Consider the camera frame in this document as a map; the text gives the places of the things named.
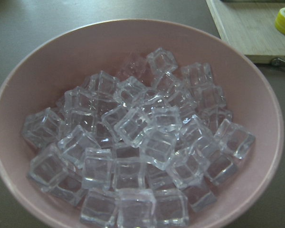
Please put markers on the pink bowl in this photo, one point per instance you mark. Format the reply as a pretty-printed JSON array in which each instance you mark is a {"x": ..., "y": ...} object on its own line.
[{"x": 62, "y": 63}]

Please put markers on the pile of clear ice cubes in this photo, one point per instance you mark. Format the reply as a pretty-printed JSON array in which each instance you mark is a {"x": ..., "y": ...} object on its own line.
[{"x": 139, "y": 149}]

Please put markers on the wooden cutting board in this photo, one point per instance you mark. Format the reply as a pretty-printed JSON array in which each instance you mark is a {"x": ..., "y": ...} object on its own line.
[{"x": 249, "y": 27}]

